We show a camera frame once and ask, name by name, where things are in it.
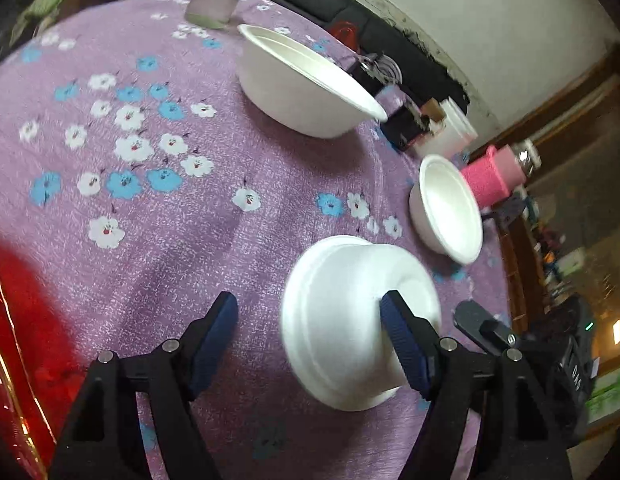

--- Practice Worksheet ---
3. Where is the red shiny object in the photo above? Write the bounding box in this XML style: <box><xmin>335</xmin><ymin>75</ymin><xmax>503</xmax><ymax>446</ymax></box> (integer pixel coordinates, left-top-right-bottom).
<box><xmin>0</xmin><ymin>240</ymin><xmax>91</xmax><ymax>466</ymax></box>

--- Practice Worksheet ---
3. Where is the small black device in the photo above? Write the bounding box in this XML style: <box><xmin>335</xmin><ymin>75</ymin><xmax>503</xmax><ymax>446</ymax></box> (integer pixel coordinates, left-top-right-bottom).
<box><xmin>382</xmin><ymin>100</ymin><xmax>431</xmax><ymax>152</ymax></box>

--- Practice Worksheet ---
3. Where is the black figurine stand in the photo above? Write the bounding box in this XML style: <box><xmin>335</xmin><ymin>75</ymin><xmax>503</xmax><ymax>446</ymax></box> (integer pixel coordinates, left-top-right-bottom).
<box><xmin>482</xmin><ymin>192</ymin><xmax>533</xmax><ymax>228</ymax></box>

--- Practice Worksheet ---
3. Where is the small white paper bowl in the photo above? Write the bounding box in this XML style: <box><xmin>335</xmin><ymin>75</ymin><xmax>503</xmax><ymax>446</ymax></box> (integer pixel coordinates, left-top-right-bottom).
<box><xmin>409</xmin><ymin>154</ymin><xmax>484</xmax><ymax>266</ymax></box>

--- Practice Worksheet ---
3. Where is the purple floral tablecloth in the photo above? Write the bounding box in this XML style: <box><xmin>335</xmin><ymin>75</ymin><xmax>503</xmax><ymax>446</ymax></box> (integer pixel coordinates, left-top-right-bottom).
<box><xmin>0</xmin><ymin>0</ymin><xmax>513</xmax><ymax>480</ymax></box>

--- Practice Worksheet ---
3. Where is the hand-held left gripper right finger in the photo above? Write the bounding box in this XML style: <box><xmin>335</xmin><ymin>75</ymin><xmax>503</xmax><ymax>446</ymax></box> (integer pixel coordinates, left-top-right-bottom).
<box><xmin>380</xmin><ymin>290</ymin><xmax>573</xmax><ymax>480</ymax></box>

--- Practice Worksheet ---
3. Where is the pink knit-sleeved bottle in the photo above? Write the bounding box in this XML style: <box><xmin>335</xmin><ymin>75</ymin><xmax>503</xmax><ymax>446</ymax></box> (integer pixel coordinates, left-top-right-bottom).
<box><xmin>460</xmin><ymin>140</ymin><xmax>543</xmax><ymax>209</ymax></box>

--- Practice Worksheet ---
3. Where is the green cloth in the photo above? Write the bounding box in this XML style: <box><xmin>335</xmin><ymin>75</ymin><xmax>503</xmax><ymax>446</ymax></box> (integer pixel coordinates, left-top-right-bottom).
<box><xmin>10</xmin><ymin>0</ymin><xmax>76</xmax><ymax>36</ymax></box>

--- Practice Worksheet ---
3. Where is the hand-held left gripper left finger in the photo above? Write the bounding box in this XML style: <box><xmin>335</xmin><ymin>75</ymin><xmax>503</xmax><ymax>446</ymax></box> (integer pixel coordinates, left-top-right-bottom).
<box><xmin>47</xmin><ymin>291</ymin><xmax>239</xmax><ymax>480</ymax></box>

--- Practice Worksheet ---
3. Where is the red bag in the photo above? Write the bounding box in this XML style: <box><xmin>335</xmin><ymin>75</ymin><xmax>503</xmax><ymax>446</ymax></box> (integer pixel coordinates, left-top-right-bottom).
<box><xmin>330</xmin><ymin>19</ymin><xmax>363</xmax><ymax>51</ymax></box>

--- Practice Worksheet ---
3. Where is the large white paper bowl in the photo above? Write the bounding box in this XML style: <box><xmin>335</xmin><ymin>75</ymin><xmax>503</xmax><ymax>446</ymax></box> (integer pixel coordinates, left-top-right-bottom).
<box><xmin>236</xmin><ymin>24</ymin><xmax>389</xmax><ymax>139</ymax></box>

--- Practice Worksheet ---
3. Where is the medium white paper bowl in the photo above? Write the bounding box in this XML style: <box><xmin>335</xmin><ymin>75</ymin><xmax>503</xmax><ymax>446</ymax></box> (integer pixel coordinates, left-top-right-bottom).
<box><xmin>281</xmin><ymin>235</ymin><xmax>443</xmax><ymax>412</ymax></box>

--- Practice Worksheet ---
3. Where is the black sofa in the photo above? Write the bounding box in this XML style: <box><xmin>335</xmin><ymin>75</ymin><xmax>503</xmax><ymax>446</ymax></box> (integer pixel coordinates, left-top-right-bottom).
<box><xmin>250</xmin><ymin>0</ymin><xmax>470</xmax><ymax>111</ymax></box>

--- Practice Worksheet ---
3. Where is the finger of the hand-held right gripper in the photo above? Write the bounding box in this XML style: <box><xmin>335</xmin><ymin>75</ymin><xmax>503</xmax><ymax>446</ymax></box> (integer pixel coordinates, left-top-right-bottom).
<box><xmin>454</xmin><ymin>301</ymin><xmax>515</xmax><ymax>356</ymax></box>

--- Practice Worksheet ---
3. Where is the brown wooden furniture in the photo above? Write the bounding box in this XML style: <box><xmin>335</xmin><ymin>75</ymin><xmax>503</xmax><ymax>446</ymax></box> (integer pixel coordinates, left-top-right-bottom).
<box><xmin>470</xmin><ymin>52</ymin><xmax>620</xmax><ymax>186</ymax></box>

